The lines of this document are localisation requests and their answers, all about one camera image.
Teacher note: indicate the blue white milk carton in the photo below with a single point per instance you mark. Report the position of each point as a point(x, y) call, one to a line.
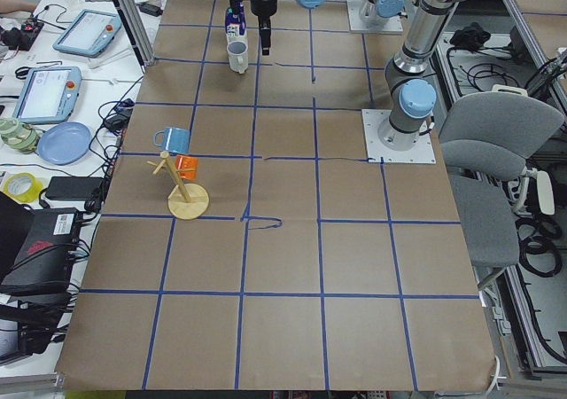
point(235, 25)

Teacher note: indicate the white grey mug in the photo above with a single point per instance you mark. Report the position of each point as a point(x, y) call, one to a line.
point(238, 56)

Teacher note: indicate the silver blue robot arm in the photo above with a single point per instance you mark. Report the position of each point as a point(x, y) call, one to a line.
point(412, 97)

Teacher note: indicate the blue mug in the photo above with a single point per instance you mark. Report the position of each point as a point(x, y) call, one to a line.
point(173, 140)

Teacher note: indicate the teach pendant upper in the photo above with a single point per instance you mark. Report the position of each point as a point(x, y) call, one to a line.
point(89, 34)

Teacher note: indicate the teach pendant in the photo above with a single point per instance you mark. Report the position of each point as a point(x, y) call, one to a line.
point(49, 94)
point(89, 34)

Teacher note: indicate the orange mug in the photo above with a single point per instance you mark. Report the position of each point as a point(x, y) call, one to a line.
point(187, 167)

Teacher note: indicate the wooden mug tree stand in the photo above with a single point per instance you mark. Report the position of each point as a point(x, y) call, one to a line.
point(187, 200)

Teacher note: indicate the teach pendant lower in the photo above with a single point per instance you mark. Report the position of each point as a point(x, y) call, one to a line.
point(49, 94)

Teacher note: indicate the blue plate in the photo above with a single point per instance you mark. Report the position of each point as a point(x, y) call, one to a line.
point(65, 143)

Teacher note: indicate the grey office chair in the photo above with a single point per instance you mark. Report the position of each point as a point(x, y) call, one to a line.
point(491, 135)

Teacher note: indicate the black power adapter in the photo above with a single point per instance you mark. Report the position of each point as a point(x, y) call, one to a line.
point(72, 187)

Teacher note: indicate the green lidded jar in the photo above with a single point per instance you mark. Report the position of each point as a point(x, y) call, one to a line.
point(18, 135)

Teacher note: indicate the yellow tape roll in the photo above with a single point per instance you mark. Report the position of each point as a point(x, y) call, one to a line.
point(23, 187)

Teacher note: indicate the black computer box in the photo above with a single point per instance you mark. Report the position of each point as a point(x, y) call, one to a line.
point(36, 247)

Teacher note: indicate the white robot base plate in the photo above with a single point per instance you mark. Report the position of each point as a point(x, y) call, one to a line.
point(386, 145)

